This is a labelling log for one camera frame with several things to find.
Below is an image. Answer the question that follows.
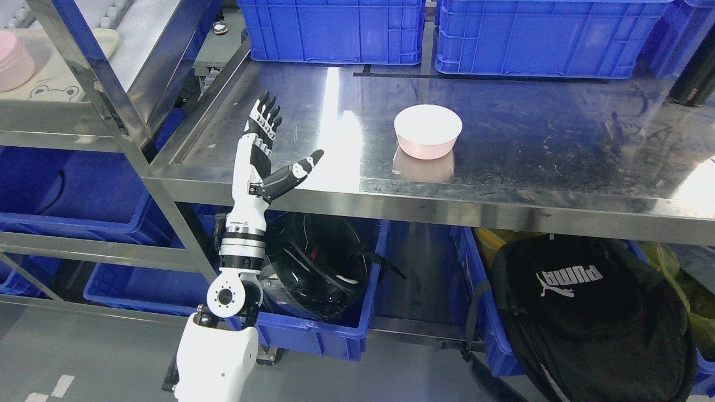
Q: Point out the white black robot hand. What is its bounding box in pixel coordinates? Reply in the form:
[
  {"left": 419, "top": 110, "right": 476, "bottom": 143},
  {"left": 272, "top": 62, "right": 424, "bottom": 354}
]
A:
[{"left": 226, "top": 91, "right": 324, "bottom": 235}]

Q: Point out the pink ikea bowl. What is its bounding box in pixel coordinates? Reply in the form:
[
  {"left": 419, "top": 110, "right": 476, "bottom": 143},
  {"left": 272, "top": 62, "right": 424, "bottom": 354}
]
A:
[{"left": 393, "top": 104, "right": 463, "bottom": 160}]

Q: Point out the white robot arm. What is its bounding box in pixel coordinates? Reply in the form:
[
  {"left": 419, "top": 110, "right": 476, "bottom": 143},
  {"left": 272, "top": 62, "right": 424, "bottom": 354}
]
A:
[{"left": 161, "top": 226, "right": 265, "bottom": 401}]

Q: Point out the blue bin lower shelf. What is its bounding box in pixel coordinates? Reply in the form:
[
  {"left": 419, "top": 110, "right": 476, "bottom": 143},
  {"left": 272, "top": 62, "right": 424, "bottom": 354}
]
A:
[{"left": 83, "top": 263, "right": 209, "bottom": 317}]

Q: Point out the steel shelf rack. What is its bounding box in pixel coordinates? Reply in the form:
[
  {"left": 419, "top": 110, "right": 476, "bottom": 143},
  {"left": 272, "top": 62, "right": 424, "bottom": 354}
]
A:
[{"left": 2, "top": 1, "right": 221, "bottom": 307}]

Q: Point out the stack of pink bowls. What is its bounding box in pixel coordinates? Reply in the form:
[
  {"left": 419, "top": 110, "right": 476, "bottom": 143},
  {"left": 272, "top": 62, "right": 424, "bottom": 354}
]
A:
[{"left": 1, "top": 30, "right": 36, "bottom": 92}]

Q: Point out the black helmet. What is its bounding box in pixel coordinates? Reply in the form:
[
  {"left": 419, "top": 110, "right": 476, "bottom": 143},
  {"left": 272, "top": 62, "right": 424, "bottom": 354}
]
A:
[{"left": 259, "top": 213, "right": 406, "bottom": 323}]

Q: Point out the blue bin holding helmet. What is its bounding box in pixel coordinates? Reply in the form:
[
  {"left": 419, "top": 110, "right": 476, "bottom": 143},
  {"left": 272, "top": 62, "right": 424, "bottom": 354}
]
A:
[{"left": 256, "top": 216, "right": 391, "bottom": 361}]

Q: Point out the blue crate top left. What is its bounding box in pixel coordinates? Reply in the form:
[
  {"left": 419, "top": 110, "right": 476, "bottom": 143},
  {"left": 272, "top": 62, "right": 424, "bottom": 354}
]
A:
[{"left": 237, "top": 1, "right": 426, "bottom": 65}]

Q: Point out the blue crate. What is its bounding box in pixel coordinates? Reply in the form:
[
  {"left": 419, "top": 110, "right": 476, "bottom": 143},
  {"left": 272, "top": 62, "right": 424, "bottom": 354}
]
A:
[
  {"left": 435, "top": 1, "right": 669, "bottom": 80},
  {"left": 237, "top": 1, "right": 426, "bottom": 65}
]

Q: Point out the white foam mat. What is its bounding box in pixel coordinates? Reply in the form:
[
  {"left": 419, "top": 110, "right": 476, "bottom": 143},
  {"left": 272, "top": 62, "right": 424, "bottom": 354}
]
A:
[{"left": 2, "top": 1, "right": 179, "bottom": 89}]

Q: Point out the steel table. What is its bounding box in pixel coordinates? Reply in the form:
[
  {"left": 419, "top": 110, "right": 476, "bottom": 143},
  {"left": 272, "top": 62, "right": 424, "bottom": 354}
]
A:
[{"left": 145, "top": 25, "right": 713, "bottom": 246}]

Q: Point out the black puma backpack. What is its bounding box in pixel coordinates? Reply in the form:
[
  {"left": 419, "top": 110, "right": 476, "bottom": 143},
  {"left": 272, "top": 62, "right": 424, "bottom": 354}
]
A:
[{"left": 461, "top": 234, "right": 697, "bottom": 401}]

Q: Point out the blue crate top right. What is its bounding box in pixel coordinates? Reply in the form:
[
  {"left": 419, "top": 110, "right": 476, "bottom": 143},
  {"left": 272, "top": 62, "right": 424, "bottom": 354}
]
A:
[{"left": 435, "top": 1, "right": 669, "bottom": 80}]

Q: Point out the black bottle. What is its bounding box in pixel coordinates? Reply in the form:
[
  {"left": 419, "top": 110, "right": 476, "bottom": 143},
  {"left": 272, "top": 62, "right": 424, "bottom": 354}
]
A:
[{"left": 668, "top": 36, "right": 714, "bottom": 107}]

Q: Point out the blue bin with cable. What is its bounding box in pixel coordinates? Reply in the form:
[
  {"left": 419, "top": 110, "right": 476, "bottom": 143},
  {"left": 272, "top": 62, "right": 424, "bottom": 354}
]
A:
[{"left": 1, "top": 147, "right": 173, "bottom": 246}]

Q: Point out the black cable in bin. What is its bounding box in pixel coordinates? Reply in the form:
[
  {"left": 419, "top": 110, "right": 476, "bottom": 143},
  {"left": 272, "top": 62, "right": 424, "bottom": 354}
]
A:
[{"left": 34, "top": 170, "right": 66, "bottom": 216}]

